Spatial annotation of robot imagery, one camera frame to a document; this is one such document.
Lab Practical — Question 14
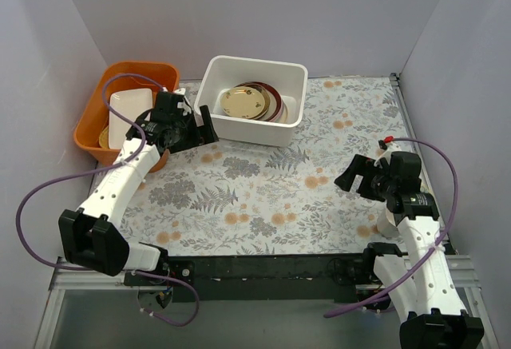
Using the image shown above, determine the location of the tan bottom plate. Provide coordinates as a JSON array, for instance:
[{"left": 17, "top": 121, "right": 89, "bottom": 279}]
[{"left": 220, "top": 86, "right": 266, "bottom": 119}]

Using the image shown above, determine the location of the red rimmed cream plate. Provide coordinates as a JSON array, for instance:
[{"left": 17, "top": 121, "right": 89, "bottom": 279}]
[{"left": 240, "top": 81, "right": 283, "bottom": 122}]

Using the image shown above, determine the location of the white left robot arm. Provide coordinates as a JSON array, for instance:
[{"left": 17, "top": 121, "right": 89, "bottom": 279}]
[{"left": 58, "top": 91, "right": 218, "bottom": 285}]

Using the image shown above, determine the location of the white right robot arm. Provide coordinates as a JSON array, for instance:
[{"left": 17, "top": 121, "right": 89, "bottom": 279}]
[{"left": 335, "top": 151, "right": 485, "bottom": 348}]

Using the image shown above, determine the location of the yellow plate in orange bin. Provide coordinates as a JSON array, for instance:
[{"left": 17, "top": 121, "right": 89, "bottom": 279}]
[{"left": 98, "top": 126, "right": 109, "bottom": 149}]

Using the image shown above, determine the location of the orange plastic bin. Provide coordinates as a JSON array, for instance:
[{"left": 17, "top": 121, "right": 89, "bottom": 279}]
[{"left": 73, "top": 61, "right": 180, "bottom": 166}]

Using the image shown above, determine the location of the white plastic bin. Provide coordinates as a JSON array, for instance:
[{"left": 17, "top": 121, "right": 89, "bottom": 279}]
[{"left": 194, "top": 55, "right": 308, "bottom": 147}]

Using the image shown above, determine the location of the white cup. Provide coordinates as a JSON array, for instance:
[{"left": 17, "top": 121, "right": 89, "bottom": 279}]
[{"left": 376, "top": 208, "right": 399, "bottom": 238}]

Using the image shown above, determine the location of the white rectangular plate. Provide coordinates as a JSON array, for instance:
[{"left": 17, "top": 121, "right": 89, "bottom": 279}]
[{"left": 109, "top": 88, "right": 153, "bottom": 149}]

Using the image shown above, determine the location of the floral table mat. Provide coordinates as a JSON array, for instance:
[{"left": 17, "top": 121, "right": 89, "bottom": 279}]
[{"left": 77, "top": 77, "right": 444, "bottom": 257}]

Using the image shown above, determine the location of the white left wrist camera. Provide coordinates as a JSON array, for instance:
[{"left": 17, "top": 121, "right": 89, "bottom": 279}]
[{"left": 173, "top": 88, "right": 193, "bottom": 116}]

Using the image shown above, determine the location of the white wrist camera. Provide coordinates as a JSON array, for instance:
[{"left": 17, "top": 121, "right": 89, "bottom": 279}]
[
  {"left": 374, "top": 147, "right": 396, "bottom": 167},
  {"left": 173, "top": 88, "right": 193, "bottom": 116}
]

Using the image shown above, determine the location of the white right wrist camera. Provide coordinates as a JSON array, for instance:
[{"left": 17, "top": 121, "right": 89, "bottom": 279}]
[{"left": 374, "top": 147, "right": 396, "bottom": 167}]

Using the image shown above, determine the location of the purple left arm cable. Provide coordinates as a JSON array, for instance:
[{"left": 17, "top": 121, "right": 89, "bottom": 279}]
[{"left": 14, "top": 73, "right": 200, "bottom": 328}]

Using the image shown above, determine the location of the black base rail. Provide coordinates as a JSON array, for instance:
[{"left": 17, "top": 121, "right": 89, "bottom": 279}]
[{"left": 123, "top": 253, "right": 400, "bottom": 304}]

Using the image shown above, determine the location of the aluminium frame rail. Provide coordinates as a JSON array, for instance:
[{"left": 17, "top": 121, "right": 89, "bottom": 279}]
[{"left": 34, "top": 269, "right": 125, "bottom": 348}]

